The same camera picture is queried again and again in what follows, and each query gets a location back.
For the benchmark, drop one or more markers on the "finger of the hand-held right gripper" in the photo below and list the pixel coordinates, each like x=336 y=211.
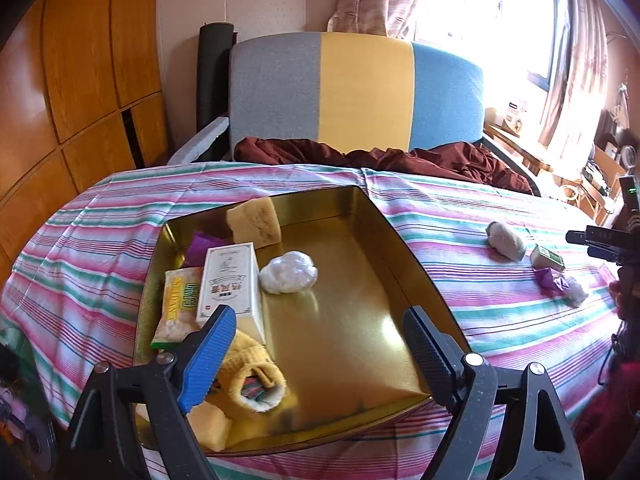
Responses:
x=605 y=255

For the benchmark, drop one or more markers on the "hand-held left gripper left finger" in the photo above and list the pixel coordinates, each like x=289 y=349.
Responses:
x=207 y=355

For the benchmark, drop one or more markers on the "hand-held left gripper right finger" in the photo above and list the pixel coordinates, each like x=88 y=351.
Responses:
x=432 y=355

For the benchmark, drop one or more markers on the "yellow knitted sock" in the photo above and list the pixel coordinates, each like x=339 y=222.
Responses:
x=245 y=355

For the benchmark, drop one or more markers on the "rice cracker packet yellow label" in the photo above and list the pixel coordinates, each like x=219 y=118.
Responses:
x=177 y=305

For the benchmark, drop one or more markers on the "white cardboard box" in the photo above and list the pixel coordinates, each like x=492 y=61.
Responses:
x=230 y=280

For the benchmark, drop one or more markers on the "gold metal tray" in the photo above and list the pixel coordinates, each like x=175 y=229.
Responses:
x=340 y=310

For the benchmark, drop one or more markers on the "purple snack packet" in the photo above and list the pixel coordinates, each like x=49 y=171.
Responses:
x=552 y=281
x=200 y=247

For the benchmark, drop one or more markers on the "white plastic bag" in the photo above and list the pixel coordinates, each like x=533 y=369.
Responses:
x=289 y=272

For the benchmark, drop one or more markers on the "yellow sponge block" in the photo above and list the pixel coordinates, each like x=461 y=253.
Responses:
x=252 y=222

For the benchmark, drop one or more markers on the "person's right hand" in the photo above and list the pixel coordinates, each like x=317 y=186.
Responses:
x=626 y=297

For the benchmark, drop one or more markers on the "clear plastic wrapper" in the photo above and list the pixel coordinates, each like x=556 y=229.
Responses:
x=576 y=292

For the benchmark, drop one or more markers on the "small green box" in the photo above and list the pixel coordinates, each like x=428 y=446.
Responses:
x=547 y=258

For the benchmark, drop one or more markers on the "small pale yellow sponge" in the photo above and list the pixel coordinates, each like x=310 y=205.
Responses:
x=210 y=427

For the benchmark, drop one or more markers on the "brown cardboard box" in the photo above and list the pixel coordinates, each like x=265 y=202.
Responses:
x=607 y=162

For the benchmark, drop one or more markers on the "black speaker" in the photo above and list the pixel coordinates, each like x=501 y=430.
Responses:
x=629 y=154

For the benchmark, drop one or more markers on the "white rolled sock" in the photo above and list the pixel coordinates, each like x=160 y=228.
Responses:
x=507 y=240

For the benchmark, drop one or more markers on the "wooden side table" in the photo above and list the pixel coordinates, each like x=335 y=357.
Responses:
x=520 y=147

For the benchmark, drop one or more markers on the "white box on windowsill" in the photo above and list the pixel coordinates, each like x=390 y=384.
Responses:
x=515 y=117

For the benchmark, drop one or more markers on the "person's red clothing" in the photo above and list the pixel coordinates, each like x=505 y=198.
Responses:
x=610 y=420

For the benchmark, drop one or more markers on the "maroon blanket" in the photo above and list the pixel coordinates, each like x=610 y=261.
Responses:
x=425 y=160

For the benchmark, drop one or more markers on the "grey yellow blue headboard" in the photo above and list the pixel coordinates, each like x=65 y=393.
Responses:
x=365 y=90

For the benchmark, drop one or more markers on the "black rolled mat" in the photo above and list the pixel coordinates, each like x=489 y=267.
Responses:
x=215 y=75

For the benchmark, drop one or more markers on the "wooden wardrobe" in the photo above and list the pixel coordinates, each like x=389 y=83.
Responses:
x=75 y=60

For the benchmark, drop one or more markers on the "grey bed side rail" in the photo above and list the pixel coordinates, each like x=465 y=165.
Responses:
x=515 y=165
x=200 y=142

